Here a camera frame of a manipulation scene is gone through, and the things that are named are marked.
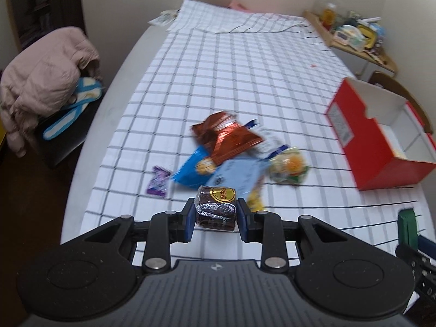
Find dark green snack bar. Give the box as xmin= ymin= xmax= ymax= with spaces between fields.
xmin=397 ymin=208 xmax=418 ymax=250

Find dark brown cake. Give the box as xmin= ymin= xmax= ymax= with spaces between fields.
xmin=194 ymin=186 xmax=237 ymax=232

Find purple candy wrapper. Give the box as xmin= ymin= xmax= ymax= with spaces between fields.
xmin=146 ymin=166 xmax=171 ymax=198

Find green yellow rice cracker packet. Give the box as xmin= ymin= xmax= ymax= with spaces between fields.
xmin=269 ymin=147 xmax=310 ymax=185

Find yellow snack packet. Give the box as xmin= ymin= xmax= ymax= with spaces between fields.
xmin=246 ymin=190 xmax=265 ymax=213

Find light blue snack packet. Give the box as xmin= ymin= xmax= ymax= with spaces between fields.
xmin=206 ymin=157 xmax=268 ymax=200

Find blue cookie snack packet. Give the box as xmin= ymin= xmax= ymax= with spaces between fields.
xmin=172 ymin=146 xmax=217 ymax=190

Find white blue snack packet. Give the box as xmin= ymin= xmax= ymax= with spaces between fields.
xmin=245 ymin=120 xmax=289 ymax=159

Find copper brown snack bag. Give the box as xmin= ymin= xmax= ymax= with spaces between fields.
xmin=191 ymin=111 xmax=263 ymax=165

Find white black checkered tablecloth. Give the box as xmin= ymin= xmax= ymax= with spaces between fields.
xmin=78 ymin=1 xmax=432 ymax=252

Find red white cardboard box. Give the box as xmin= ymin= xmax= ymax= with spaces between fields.
xmin=325 ymin=78 xmax=435 ymax=190

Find brown wooden chair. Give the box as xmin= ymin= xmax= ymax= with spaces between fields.
xmin=368 ymin=71 xmax=434 ymax=134

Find wooden shelf tray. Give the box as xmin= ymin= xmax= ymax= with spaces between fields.
xmin=303 ymin=10 xmax=398 ymax=76

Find grey white cabinet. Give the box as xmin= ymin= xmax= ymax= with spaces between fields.
xmin=331 ymin=47 xmax=395 ymax=82

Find pink puffy jacket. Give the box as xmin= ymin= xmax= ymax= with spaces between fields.
xmin=1 ymin=27 xmax=101 ymax=157

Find papers at table edge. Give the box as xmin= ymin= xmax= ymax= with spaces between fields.
xmin=149 ymin=10 xmax=179 ymax=27

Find white digital timer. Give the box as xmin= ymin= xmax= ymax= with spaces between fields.
xmin=332 ymin=30 xmax=351 ymax=46

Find tissue pack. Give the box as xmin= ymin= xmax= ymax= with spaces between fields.
xmin=341 ymin=25 xmax=365 ymax=52

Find orange liquid bottle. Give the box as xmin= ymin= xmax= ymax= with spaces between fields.
xmin=320 ymin=2 xmax=337 ymax=30

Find yellow black radio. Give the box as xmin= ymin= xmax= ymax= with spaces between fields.
xmin=357 ymin=24 xmax=378 ymax=50

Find blue white bag strap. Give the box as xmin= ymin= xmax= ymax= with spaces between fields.
xmin=43 ymin=76 xmax=104 ymax=141

